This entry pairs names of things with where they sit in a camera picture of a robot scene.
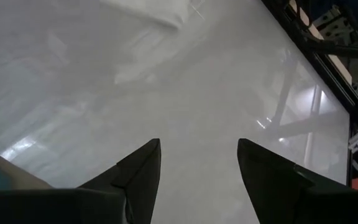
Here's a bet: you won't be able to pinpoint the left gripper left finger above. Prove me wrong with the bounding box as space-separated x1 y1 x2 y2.
0 138 162 224

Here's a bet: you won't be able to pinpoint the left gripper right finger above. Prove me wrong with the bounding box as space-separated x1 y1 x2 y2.
237 138 358 224

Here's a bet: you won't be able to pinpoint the beige shorts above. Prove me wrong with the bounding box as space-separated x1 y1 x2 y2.
0 144 54 190

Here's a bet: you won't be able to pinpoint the white smooth cloth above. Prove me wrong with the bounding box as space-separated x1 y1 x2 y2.
99 0 205 30

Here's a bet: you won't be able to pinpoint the black aluminium table frame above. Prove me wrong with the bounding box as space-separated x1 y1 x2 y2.
261 0 358 187

